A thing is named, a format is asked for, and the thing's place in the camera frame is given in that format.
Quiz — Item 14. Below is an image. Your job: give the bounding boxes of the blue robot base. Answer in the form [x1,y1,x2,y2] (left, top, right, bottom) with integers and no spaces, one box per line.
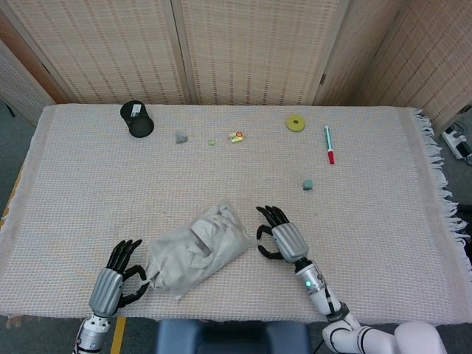
[155,319,313,354]

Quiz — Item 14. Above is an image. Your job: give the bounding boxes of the white grey clothes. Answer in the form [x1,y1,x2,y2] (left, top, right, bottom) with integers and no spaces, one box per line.
[142,204,250,292]

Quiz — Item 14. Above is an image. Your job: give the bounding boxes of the woven folding screen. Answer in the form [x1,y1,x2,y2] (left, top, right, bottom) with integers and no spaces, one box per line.
[0,0,472,126]

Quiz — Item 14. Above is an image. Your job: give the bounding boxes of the crumpled grey cloth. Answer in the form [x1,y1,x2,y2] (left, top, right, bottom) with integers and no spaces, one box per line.
[146,198,255,300]

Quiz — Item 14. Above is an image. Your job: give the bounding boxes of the pink white woven tablecloth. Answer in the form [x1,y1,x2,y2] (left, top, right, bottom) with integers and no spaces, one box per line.
[0,104,472,327]

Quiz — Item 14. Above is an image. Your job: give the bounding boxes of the white power strip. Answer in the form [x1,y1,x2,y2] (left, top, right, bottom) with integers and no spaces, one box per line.
[442,127,472,165]

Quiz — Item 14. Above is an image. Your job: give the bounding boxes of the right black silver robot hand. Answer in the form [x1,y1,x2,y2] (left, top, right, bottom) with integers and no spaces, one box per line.
[255,205,310,264]

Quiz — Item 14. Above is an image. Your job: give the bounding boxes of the yellow foam ring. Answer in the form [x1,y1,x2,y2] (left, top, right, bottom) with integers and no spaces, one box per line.
[285,114,307,132]

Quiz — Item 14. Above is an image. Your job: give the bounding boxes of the green marker with red cap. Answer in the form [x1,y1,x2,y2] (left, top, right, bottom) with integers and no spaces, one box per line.
[323,125,337,165]

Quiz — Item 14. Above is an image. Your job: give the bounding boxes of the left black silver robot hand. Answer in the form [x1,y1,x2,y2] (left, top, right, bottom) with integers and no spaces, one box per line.
[88,238,148,319]

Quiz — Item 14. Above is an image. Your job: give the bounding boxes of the black mesh pen holder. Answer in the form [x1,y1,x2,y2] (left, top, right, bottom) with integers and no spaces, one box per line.
[119,100,156,139]

